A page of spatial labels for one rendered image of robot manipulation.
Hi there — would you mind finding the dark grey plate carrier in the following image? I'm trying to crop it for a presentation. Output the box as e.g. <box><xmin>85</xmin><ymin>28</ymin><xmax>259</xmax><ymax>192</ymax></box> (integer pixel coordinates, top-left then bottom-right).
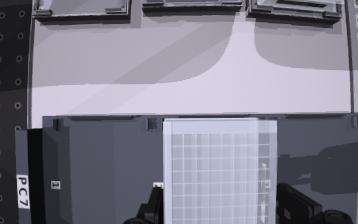
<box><xmin>15</xmin><ymin>113</ymin><xmax>358</xmax><ymax>224</ymax></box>

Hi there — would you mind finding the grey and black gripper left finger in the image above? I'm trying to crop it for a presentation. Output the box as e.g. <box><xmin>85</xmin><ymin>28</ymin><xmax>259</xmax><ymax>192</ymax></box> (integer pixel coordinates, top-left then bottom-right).
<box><xmin>123</xmin><ymin>187</ymin><xmax>164</xmax><ymax>224</ymax></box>

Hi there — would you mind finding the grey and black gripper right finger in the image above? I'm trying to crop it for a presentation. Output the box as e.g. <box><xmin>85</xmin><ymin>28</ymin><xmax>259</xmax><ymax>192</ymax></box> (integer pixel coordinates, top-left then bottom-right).
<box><xmin>275</xmin><ymin>183</ymin><xmax>353</xmax><ymax>224</ymax></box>

